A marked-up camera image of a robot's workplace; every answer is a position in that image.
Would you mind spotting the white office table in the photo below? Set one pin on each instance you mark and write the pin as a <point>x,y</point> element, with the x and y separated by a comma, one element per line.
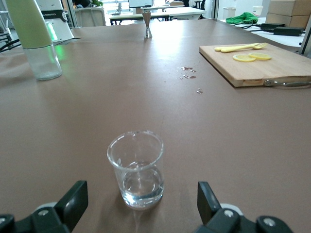
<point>182,11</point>

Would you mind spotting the brown table cover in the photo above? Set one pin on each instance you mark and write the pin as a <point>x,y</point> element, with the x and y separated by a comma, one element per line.
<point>121,97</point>

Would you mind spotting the green cloth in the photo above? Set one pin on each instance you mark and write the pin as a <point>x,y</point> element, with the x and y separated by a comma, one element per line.
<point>243,18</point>

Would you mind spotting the steel double jigger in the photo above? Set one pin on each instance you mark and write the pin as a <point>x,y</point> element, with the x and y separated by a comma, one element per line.
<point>147,24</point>

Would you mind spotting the black power adapter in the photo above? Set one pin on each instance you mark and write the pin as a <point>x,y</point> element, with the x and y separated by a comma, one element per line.
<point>272,25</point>
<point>289,31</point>

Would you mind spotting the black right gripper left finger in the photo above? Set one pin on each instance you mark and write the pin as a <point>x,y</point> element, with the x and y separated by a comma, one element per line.
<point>70,206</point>

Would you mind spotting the green bottle with clear base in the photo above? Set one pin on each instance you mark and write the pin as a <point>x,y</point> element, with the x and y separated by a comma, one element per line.
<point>31,29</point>

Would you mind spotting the yellow plastic fork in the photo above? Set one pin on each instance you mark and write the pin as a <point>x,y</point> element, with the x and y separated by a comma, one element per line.
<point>233,49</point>

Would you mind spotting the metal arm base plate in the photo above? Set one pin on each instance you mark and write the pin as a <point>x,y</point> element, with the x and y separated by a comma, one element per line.
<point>70,41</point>

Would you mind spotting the grey office chair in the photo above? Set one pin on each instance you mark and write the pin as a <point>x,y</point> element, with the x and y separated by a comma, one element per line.
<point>90,17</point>

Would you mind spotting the aluminium frame post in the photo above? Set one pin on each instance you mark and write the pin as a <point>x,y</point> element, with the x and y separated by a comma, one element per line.
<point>306,41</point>

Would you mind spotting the small clear glass cup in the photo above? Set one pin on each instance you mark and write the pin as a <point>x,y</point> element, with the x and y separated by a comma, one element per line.
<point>138,184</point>

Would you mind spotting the computer monitor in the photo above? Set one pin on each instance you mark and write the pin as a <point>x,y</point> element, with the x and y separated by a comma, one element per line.
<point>140,3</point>

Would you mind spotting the white waste bin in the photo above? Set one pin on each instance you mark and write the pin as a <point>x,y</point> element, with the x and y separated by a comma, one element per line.
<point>229,13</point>

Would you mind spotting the lemon slice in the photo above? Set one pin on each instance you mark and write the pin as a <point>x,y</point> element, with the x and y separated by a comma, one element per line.
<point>262,56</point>
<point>243,58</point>

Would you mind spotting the cardboard box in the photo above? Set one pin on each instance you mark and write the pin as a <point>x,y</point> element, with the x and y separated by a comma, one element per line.
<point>291,12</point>

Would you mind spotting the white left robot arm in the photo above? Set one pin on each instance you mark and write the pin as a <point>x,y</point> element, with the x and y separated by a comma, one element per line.
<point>58,24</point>

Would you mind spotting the white paper cup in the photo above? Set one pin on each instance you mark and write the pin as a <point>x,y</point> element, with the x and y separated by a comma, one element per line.
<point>258,11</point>

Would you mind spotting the spilled liquid drops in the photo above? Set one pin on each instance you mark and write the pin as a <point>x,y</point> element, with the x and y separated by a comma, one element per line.
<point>189,77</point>

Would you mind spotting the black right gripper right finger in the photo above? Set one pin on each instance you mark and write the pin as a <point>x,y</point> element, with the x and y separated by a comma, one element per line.
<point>211,211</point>

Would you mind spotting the yellow plastic knife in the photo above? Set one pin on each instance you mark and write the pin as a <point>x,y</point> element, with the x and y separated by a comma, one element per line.
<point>217,49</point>

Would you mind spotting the wooden cutting board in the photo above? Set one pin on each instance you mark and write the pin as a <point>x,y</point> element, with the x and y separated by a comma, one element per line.
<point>279,70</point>

